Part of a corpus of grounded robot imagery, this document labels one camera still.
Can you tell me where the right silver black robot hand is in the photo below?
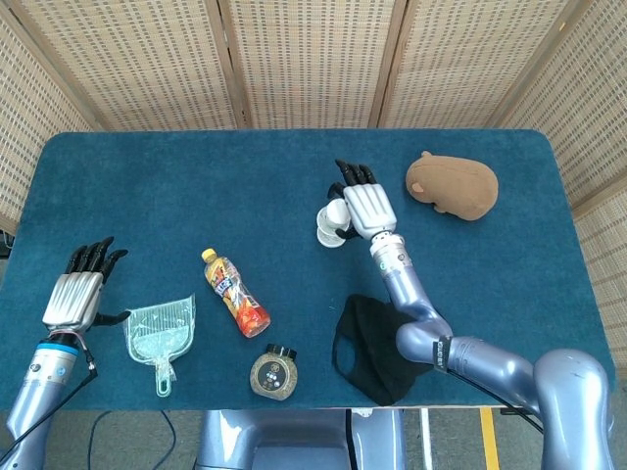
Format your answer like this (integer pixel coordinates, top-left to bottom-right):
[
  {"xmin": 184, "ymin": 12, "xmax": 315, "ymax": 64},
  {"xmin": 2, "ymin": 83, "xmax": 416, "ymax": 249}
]
[{"xmin": 326, "ymin": 159, "xmax": 398, "ymax": 242}]

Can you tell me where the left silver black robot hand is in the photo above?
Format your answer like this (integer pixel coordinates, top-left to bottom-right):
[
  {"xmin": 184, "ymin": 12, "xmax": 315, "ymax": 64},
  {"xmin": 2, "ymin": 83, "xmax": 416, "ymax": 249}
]
[{"xmin": 41, "ymin": 236, "xmax": 132, "ymax": 339}]

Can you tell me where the glass jar black lid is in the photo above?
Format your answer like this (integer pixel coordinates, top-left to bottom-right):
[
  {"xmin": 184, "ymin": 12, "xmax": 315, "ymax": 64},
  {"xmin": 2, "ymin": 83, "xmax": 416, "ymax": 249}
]
[{"xmin": 249, "ymin": 343, "xmax": 300, "ymax": 402}]

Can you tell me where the orange drink bottle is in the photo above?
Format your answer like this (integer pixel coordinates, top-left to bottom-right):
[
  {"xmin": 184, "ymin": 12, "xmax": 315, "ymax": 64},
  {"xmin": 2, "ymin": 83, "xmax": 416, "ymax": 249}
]
[{"xmin": 200, "ymin": 248, "xmax": 271, "ymax": 340}]

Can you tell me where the white table leg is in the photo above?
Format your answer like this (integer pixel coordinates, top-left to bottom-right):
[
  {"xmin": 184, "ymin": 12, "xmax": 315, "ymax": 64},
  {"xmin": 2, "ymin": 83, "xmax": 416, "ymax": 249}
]
[{"xmin": 417, "ymin": 408, "xmax": 433, "ymax": 470}]

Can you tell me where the black beanie hat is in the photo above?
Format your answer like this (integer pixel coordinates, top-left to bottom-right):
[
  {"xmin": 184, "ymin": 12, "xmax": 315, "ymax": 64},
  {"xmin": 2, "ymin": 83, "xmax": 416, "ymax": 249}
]
[{"xmin": 331, "ymin": 293, "xmax": 436, "ymax": 407}]

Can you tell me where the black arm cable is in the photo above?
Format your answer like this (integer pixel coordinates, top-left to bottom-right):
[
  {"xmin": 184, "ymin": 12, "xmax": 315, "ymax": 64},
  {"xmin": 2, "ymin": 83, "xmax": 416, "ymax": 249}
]
[
  {"xmin": 438, "ymin": 364, "xmax": 546, "ymax": 433},
  {"xmin": 0, "ymin": 359, "xmax": 99, "ymax": 454}
]

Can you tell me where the brown plush capybara toy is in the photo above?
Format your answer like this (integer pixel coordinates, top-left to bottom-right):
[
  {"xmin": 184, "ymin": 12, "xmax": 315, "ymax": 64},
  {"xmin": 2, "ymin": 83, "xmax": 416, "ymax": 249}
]
[{"xmin": 404, "ymin": 151, "xmax": 500, "ymax": 222}]

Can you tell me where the blue felt table cover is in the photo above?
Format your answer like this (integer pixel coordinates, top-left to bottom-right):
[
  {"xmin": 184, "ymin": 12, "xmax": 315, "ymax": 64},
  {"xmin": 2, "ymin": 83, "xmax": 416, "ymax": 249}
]
[{"xmin": 0, "ymin": 128, "xmax": 617, "ymax": 411}]

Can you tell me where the dark floor cable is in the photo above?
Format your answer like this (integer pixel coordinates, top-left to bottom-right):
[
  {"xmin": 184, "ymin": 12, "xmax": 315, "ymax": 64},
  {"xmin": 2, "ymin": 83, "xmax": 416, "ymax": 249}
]
[{"xmin": 87, "ymin": 409, "xmax": 177, "ymax": 470}]

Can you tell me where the clear plastic dustpan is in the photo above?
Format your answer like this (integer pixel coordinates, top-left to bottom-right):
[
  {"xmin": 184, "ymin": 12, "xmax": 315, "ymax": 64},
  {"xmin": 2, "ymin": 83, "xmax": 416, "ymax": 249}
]
[{"xmin": 121, "ymin": 292, "xmax": 198, "ymax": 399}]

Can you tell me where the woven bamboo screen panel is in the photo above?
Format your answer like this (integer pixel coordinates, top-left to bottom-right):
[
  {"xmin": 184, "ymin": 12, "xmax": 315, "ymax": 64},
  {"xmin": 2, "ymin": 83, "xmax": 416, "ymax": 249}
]
[
  {"xmin": 572, "ymin": 188, "xmax": 627, "ymax": 388},
  {"xmin": 14, "ymin": 0, "xmax": 249, "ymax": 132},
  {"xmin": 377, "ymin": 0, "xmax": 583, "ymax": 131},
  {"xmin": 0, "ymin": 9, "xmax": 102, "ymax": 236},
  {"xmin": 494, "ymin": 0, "xmax": 627, "ymax": 216},
  {"xmin": 218, "ymin": 0, "xmax": 407, "ymax": 131}
]

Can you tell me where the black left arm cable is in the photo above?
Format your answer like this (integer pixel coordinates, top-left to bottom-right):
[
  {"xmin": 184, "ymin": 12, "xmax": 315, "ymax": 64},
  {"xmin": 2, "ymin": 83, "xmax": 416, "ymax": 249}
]
[{"xmin": 0, "ymin": 359, "xmax": 99, "ymax": 454}]

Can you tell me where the blue-grey robot torso base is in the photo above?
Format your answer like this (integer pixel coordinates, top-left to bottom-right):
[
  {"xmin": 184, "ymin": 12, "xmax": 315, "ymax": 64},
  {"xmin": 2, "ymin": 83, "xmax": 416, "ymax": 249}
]
[{"xmin": 194, "ymin": 408, "xmax": 408, "ymax": 470}]

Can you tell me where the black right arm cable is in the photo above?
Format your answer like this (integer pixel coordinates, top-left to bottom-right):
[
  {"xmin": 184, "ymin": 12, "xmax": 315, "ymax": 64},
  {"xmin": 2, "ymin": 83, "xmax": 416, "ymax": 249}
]
[{"xmin": 438, "ymin": 364, "xmax": 546, "ymax": 433}]

